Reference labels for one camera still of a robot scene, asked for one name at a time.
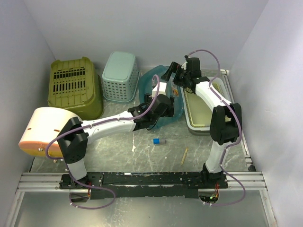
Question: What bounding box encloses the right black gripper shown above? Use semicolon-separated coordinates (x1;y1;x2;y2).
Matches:
161;62;190;89

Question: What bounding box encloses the blue transparent plastic tub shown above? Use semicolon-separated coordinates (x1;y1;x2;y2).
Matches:
138;65;184;129

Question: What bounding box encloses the teal perforated plastic basket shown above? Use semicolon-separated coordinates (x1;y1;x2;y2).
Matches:
102;51;140;104

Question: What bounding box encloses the olive green plastic tub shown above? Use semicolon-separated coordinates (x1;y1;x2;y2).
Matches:
48;57;104;120

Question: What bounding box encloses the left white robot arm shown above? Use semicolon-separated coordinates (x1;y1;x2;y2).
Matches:
57;94;175;189

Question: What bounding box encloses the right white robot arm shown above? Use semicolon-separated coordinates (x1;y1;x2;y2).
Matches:
161;57;242;188

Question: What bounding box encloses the white perforated plastic tray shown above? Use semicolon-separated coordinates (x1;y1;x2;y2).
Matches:
181;77;231;135

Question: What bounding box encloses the small blue grey cap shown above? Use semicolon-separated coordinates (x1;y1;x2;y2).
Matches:
153;138;166;145

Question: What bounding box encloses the short wooden stick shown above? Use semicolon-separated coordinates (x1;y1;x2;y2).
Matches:
180;147;188;165

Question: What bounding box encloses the cream cylindrical appliance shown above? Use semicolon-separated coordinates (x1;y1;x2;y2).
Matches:
18;107;77;157

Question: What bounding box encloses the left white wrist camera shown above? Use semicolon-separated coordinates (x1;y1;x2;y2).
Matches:
151;82;167;98

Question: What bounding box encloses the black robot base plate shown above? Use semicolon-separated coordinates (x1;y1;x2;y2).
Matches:
59;171;229;201

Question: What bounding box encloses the aluminium rail frame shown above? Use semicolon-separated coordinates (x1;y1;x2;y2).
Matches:
8;172;278;227

